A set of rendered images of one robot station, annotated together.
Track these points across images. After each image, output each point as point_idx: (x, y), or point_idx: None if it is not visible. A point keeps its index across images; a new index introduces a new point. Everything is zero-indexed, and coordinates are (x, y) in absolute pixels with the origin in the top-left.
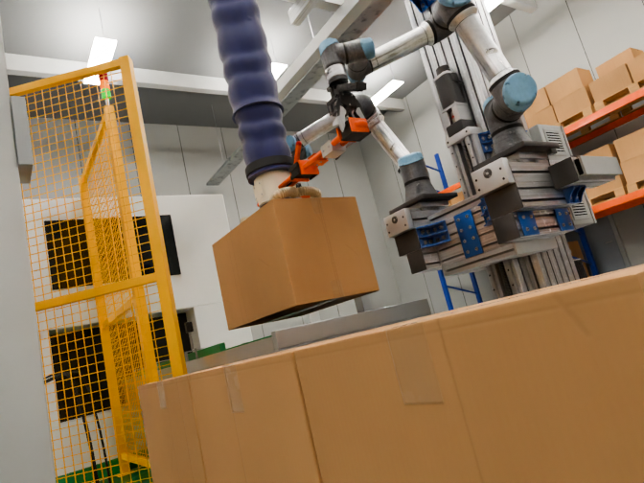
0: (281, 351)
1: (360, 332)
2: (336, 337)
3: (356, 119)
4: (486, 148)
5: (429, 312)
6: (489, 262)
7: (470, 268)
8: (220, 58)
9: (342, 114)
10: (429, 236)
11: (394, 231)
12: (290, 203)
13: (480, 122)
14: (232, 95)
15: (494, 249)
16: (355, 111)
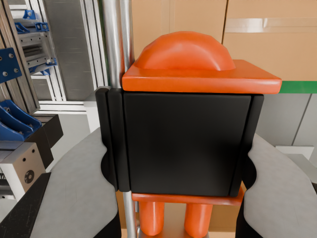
0: (284, 54)
1: (243, 12)
2: (251, 31)
3: (220, 73)
4: None
5: (89, 96)
6: (19, 42)
7: (29, 72)
8: None
9: (283, 185)
10: (18, 124)
11: (41, 170)
12: (228, 222)
13: None
14: None
15: (6, 30)
16: (113, 230)
